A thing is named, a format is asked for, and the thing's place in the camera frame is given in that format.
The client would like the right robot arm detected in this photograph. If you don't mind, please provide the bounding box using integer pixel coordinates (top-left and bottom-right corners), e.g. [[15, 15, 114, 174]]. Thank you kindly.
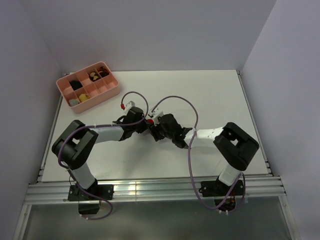
[[147, 112, 260, 195]]

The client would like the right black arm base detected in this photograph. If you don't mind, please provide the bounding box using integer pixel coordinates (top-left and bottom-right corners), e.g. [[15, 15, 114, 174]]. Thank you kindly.
[[198, 179, 246, 214]]

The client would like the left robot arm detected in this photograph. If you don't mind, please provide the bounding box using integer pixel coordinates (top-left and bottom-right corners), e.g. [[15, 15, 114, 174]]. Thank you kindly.
[[51, 106, 146, 200]]

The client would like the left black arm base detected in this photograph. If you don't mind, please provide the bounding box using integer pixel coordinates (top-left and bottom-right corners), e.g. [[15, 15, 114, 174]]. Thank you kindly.
[[67, 184, 114, 220]]

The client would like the yellow rolled sock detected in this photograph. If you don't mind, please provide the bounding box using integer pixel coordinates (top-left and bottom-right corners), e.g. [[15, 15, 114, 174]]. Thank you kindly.
[[78, 93, 90, 103]]

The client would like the dark red-black rolled sock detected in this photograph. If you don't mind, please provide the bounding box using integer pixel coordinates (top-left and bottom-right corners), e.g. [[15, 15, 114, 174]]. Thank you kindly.
[[98, 66, 110, 78]]

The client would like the pink plastic divided organizer box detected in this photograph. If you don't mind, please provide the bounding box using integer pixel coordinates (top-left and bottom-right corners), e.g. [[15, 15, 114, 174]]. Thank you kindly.
[[56, 61, 120, 114]]

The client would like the brown and cream rolled sock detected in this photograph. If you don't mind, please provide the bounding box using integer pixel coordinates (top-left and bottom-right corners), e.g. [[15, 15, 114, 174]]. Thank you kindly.
[[89, 71, 100, 82]]

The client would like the grey rolled sock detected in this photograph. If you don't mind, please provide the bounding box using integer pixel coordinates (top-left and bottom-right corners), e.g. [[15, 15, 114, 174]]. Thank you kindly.
[[68, 99, 79, 107]]

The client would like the black rolled sock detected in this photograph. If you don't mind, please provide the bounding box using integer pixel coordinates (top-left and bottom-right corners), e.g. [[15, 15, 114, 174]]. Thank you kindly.
[[69, 80, 83, 91]]

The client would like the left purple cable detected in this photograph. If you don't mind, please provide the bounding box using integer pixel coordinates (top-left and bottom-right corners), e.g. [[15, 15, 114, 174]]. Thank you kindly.
[[57, 91, 150, 221]]

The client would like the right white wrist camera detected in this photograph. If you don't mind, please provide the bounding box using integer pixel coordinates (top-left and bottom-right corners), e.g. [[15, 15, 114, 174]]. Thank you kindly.
[[148, 107, 164, 126]]

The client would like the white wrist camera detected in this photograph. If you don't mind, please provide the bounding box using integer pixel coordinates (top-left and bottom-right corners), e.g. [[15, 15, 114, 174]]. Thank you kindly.
[[120, 101, 136, 114], [148, 107, 164, 126]]

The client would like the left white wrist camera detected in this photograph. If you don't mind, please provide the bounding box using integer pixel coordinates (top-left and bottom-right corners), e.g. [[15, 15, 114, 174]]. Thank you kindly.
[[120, 101, 136, 114]]

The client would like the aluminium front frame rail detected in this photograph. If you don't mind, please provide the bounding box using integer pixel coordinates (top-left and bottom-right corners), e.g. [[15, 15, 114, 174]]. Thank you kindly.
[[23, 175, 286, 205]]

